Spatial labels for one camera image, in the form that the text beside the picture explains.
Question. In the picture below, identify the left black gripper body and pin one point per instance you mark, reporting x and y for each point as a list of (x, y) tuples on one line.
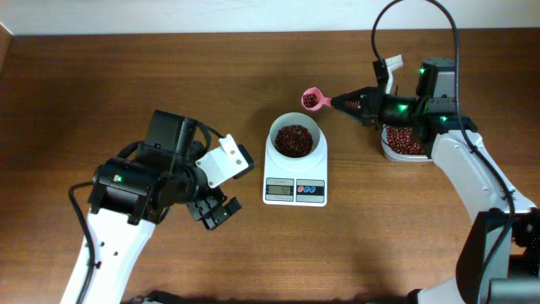
[(202, 208)]

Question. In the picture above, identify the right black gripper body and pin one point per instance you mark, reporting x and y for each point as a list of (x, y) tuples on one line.
[(391, 110)]

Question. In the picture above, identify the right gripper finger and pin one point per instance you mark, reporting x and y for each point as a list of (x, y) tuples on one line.
[(355, 97), (355, 113)]

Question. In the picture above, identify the pink measuring scoop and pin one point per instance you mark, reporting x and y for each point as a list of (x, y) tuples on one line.
[(314, 100)]

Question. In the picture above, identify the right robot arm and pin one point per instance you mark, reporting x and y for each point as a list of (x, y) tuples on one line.
[(499, 262)]

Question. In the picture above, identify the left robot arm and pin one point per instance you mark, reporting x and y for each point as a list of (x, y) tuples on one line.
[(133, 192)]

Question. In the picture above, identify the white digital kitchen scale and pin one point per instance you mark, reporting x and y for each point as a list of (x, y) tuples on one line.
[(297, 181)]

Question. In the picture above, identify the red beans in container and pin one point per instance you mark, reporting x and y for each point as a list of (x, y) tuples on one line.
[(401, 141)]

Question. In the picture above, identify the clear plastic bean container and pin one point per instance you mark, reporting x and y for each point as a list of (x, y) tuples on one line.
[(393, 156)]

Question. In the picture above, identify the red beans in bowl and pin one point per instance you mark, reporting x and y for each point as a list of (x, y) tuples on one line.
[(293, 141)]

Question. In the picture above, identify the white round bowl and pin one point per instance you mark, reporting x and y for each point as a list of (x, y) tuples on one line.
[(294, 118)]

